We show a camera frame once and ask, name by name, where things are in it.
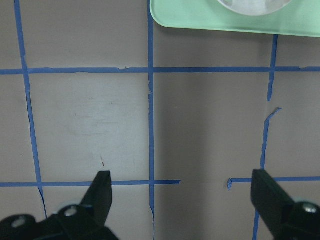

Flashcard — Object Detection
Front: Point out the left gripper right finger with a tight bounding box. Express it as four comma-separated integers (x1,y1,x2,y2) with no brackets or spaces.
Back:
250,169,295,235

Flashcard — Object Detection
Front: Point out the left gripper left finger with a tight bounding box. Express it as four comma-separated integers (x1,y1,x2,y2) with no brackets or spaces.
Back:
80,170,113,225

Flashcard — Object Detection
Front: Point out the white round plate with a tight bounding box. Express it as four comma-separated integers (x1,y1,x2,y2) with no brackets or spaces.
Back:
218,0,291,17

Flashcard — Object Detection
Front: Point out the light green tray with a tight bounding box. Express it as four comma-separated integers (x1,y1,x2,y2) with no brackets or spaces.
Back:
149,0,320,38

